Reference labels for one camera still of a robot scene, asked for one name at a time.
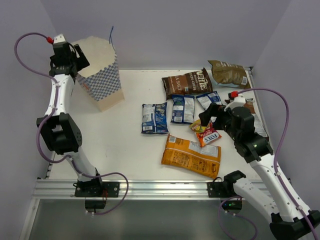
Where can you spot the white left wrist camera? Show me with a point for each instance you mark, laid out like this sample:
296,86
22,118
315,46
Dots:
57,39

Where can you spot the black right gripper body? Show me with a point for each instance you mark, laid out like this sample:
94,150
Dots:
224,121

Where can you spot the orange brown snack bag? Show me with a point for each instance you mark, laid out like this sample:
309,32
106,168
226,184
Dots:
190,155

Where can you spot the dark brown chips bag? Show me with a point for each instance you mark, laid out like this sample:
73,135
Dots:
259,129

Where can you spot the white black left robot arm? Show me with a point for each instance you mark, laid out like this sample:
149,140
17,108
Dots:
57,128

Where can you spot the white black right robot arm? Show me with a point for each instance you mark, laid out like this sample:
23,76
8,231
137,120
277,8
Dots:
289,218

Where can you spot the dark blue snack bag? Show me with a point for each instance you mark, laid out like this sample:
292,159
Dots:
183,109

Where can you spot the aluminium mounting rail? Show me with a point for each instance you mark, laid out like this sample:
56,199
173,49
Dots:
65,189

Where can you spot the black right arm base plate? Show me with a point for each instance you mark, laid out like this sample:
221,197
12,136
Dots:
217,189

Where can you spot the blue white milk snack pack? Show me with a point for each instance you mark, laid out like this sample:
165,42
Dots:
154,119

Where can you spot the blue white snack bag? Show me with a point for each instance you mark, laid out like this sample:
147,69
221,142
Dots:
206,99

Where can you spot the brown kettle chips bag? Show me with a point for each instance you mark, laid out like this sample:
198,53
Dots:
192,83

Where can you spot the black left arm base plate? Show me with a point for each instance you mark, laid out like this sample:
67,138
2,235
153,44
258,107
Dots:
96,194

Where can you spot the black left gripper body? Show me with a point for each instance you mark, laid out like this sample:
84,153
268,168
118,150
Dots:
80,59

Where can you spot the blue checkered paper bag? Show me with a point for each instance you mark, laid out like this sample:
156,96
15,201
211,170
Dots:
101,79

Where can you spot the light blue snack bag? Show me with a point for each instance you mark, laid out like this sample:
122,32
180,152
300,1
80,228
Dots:
227,73

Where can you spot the colourful red candy bag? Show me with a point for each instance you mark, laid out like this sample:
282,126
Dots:
205,135

